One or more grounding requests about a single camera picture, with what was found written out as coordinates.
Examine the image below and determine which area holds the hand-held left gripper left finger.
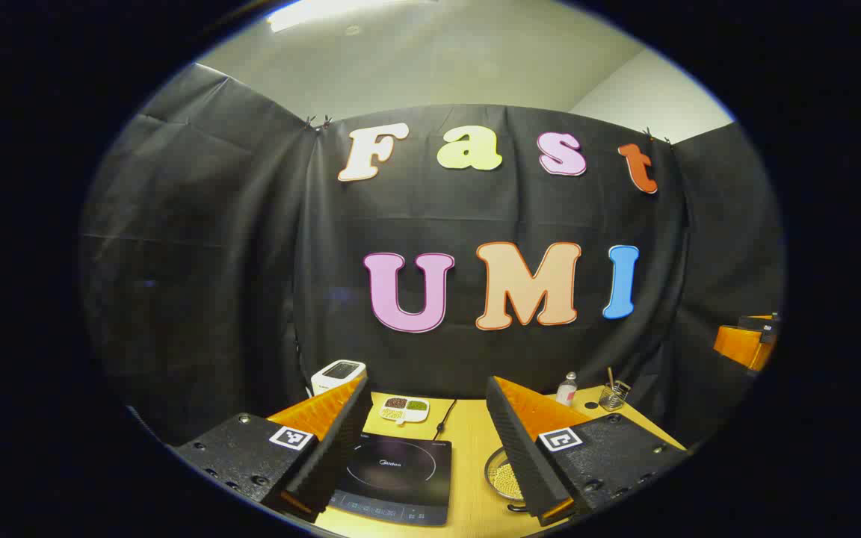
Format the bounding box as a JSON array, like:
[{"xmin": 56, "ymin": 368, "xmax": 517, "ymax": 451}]
[{"xmin": 169, "ymin": 374, "xmax": 373, "ymax": 524}]

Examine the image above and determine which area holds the wire mesh holder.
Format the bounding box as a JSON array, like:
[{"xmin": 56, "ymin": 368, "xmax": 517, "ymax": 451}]
[{"xmin": 599, "ymin": 380, "xmax": 632, "ymax": 412}]

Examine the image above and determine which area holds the steel pot with black handles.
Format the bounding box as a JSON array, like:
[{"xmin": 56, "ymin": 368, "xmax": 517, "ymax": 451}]
[{"xmin": 484, "ymin": 446, "xmax": 532, "ymax": 513}]

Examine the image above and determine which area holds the white box appliance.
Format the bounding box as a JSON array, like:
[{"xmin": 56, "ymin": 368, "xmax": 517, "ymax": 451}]
[{"xmin": 311, "ymin": 360, "xmax": 368, "ymax": 397}]

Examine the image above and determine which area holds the black induction cooktop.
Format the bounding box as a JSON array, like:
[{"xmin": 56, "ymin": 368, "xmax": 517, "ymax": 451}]
[{"xmin": 326, "ymin": 432, "xmax": 454, "ymax": 526}]

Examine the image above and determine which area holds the pile of yellow soybeans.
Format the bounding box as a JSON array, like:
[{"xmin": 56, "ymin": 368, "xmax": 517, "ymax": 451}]
[{"xmin": 492, "ymin": 462, "xmax": 525, "ymax": 500}]

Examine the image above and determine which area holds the black power cable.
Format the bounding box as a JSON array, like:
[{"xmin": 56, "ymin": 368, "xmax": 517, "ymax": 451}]
[{"xmin": 434, "ymin": 398, "xmax": 459, "ymax": 442}]

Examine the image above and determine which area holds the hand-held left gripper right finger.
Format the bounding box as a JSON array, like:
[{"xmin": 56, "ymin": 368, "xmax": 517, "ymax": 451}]
[{"xmin": 485, "ymin": 376, "xmax": 689, "ymax": 528}]

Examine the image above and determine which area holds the white divided dish of beans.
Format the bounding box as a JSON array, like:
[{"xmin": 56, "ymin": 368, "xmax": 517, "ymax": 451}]
[{"xmin": 378, "ymin": 396, "xmax": 431, "ymax": 427}]

